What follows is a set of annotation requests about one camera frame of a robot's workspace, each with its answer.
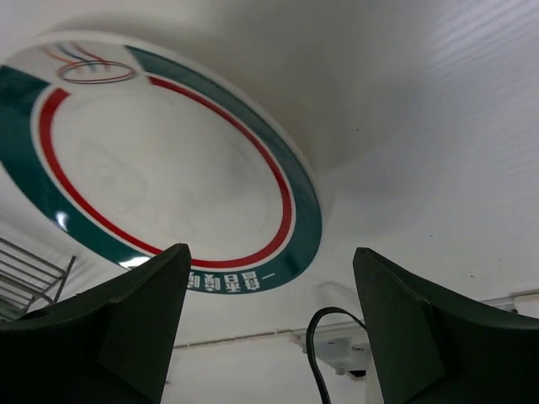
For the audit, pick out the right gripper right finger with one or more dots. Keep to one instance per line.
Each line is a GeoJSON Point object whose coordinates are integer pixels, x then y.
{"type": "Point", "coordinates": [433, 345]}

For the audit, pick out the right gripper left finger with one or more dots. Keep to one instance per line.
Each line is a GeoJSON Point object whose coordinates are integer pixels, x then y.
{"type": "Point", "coordinates": [109, 344]}

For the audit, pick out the green red rimmed plate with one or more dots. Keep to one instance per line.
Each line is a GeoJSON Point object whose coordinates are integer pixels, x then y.
{"type": "Point", "coordinates": [129, 148]}

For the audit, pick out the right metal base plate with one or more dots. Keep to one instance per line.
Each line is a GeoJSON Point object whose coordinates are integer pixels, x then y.
{"type": "Point", "coordinates": [344, 347]}

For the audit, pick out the metal wire dish rack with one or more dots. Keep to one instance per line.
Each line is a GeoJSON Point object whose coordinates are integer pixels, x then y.
{"type": "Point", "coordinates": [27, 278]}

